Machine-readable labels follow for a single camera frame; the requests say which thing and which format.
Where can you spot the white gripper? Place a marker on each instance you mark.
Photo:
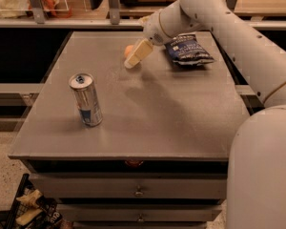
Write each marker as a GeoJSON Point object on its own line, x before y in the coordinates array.
{"type": "Point", "coordinates": [153, 30]}

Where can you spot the orange fruit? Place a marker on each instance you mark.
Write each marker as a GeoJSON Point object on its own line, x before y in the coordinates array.
{"type": "Point", "coordinates": [128, 50]}

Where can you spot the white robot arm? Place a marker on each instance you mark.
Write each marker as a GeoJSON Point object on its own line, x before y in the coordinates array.
{"type": "Point", "coordinates": [256, 183]}

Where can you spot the silver blue redbull can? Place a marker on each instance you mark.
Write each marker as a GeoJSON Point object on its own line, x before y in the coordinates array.
{"type": "Point", "coordinates": [84, 92]}

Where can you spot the dark blue chip bag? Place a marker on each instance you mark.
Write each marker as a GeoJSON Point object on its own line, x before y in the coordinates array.
{"type": "Point", "coordinates": [184, 50]}

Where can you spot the metal shelf rack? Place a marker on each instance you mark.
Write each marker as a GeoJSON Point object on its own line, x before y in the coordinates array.
{"type": "Point", "coordinates": [262, 14]}

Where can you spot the grey drawer cabinet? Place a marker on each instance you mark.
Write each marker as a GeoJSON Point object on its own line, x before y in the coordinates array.
{"type": "Point", "coordinates": [159, 121]}

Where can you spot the upper grey drawer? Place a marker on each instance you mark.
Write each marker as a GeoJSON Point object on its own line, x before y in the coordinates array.
{"type": "Point", "coordinates": [76, 186]}

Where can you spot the grey drawer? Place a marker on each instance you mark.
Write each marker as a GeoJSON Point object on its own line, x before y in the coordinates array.
{"type": "Point", "coordinates": [76, 186]}
{"type": "Point", "coordinates": [139, 212]}

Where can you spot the lower grey drawer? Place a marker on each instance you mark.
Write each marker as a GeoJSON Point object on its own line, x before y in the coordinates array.
{"type": "Point", "coordinates": [139, 212]}

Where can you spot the black wire basket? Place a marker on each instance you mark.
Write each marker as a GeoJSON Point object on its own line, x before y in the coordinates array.
{"type": "Point", "coordinates": [31, 210]}

